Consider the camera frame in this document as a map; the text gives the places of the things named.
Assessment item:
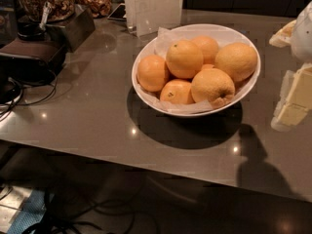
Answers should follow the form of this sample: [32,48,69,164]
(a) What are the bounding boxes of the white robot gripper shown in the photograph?
[269,2,312,132]

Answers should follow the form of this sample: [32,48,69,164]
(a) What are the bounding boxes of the white paper bowl liner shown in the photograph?
[136,26,254,114]

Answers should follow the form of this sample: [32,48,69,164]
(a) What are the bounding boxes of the white ceramic bowl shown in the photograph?
[131,23,262,119]

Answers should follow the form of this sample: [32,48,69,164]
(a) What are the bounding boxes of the bowl of dried snacks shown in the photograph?
[76,0,111,19]

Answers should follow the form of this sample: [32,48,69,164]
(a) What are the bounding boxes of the large orange at right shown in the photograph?
[214,42,257,83]

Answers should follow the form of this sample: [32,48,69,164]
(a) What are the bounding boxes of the large orange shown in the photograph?
[214,42,257,83]
[191,68,235,109]

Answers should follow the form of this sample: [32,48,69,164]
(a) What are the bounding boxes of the large orange front right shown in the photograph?
[191,68,235,109]

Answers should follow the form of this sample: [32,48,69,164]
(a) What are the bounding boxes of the smartphone on table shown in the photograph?
[107,3,127,21]

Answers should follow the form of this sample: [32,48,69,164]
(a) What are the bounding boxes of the dark metal box stand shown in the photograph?
[18,5,96,53]

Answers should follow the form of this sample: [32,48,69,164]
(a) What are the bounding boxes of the glass jar of nuts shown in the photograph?
[19,0,75,22]

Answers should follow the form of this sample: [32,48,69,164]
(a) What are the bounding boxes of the metal scoop in jar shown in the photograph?
[39,1,52,30]

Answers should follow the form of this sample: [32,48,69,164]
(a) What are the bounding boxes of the black device at left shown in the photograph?
[0,38,67,103]

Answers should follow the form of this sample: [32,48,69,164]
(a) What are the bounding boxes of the blue patterned floor mat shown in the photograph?
[6,190,47,234]

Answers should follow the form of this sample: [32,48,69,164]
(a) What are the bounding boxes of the black cables on table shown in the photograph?
[0,69,59,120]

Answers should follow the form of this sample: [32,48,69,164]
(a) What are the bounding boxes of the black cables on floor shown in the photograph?
[19,188,162,234]

